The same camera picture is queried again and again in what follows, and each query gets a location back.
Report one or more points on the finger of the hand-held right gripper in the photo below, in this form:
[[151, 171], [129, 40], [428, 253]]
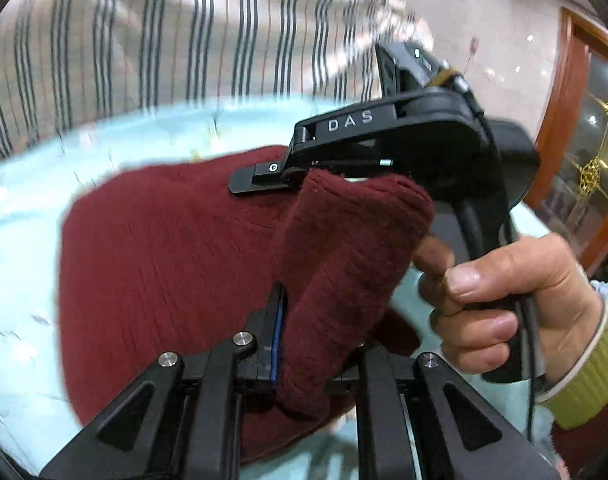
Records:
[[264, 177]]

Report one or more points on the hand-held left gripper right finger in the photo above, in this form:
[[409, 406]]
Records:
[[378, 410]]

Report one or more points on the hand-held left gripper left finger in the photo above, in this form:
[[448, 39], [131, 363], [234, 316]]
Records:
[[279, 345]]

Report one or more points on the maroon knit hooded sweater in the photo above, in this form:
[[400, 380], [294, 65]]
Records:
[[159, 260]]

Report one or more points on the person's right forearm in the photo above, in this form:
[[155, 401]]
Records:
[[588, 380]]

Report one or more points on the person's right hand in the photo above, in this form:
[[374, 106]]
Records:
[[558, 290]]

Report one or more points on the wooden glass door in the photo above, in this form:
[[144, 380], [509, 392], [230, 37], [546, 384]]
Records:
[[558, 110]]

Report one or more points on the plaid quilt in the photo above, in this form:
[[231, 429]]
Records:
[[134, 35]]

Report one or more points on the light blue floral bed sheet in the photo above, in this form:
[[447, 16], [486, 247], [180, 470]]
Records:
[[24, 235]]

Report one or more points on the wall socket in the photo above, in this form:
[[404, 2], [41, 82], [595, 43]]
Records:
[[474, 43]]

